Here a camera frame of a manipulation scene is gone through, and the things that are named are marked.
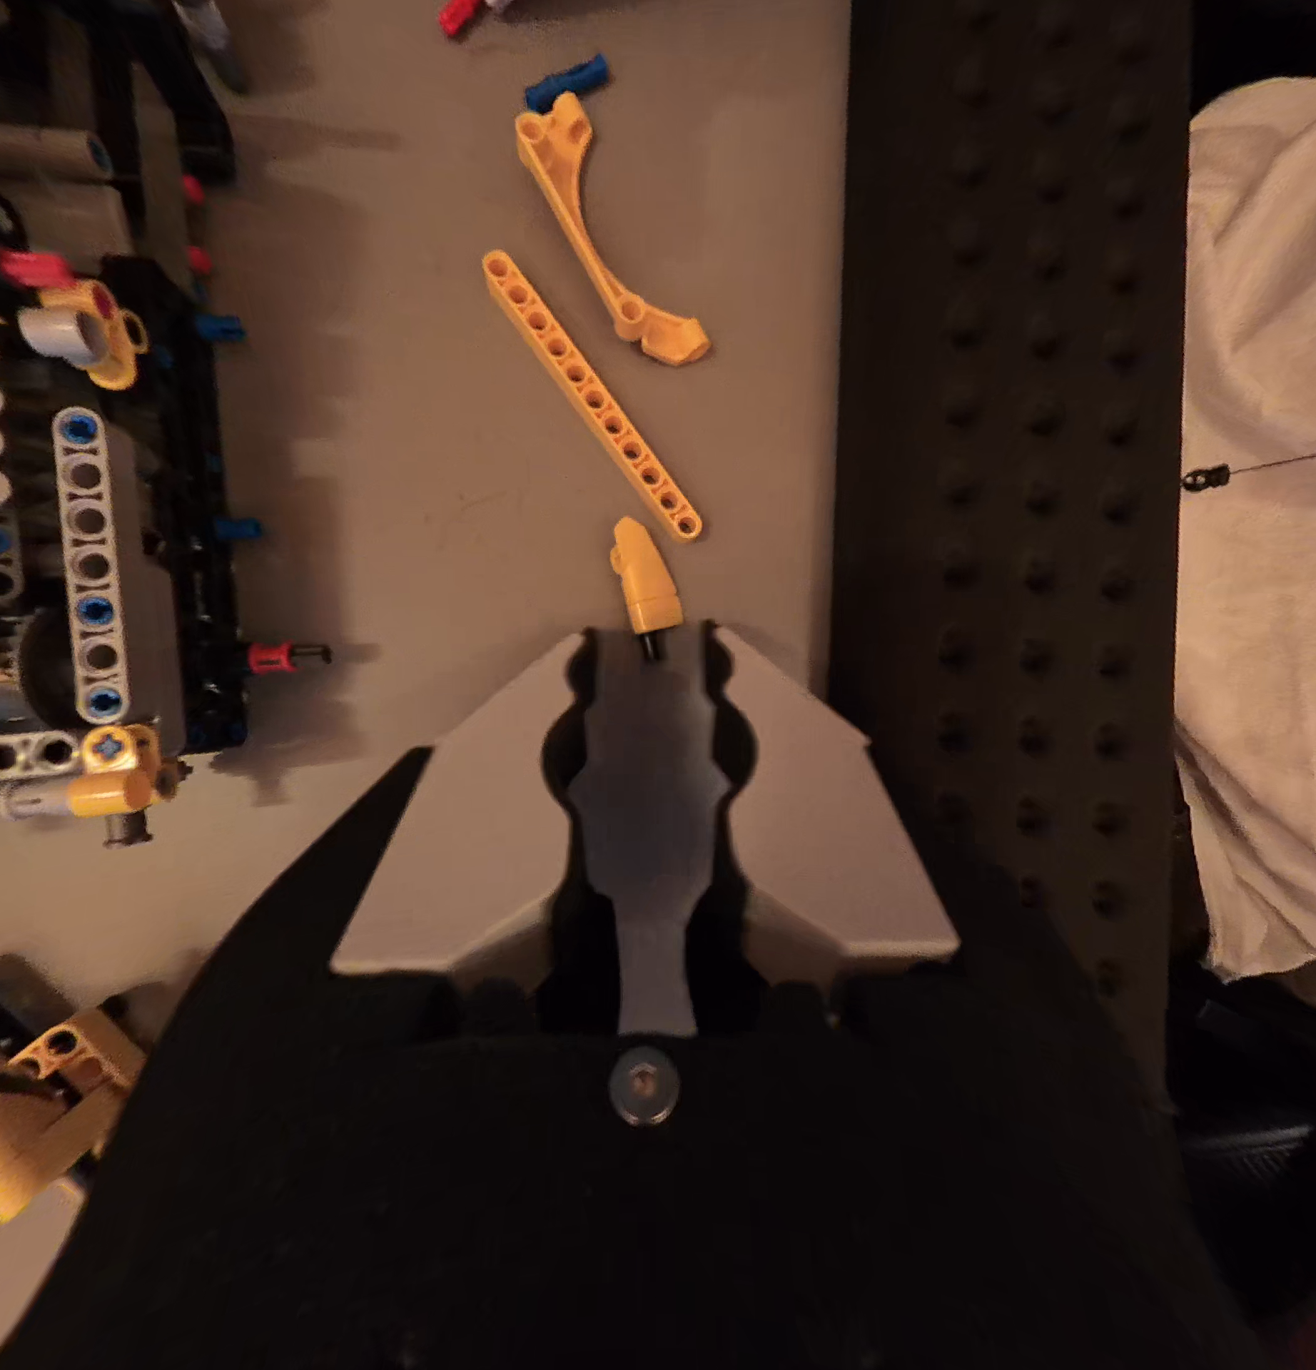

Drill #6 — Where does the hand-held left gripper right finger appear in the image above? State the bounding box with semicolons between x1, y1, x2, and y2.
687;621;961;1037

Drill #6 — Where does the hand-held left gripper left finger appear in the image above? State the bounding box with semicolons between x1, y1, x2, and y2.
328;630;623;1037

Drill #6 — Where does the small yellow panel piece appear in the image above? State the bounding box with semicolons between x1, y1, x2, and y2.
609;517;686;667

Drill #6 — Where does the yellow black toy car model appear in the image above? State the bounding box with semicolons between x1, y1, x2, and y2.
0;0;333;1227

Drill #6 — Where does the yellow curved arch piece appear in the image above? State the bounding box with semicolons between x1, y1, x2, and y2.
514;94;712;369

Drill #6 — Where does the grey desk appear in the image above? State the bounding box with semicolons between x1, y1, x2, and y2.
0;0;854;1329

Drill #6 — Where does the long yellow holed beam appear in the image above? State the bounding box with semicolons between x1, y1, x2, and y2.
481;250;704;545

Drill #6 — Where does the blue pin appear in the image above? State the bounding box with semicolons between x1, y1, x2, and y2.
524;55;611;113

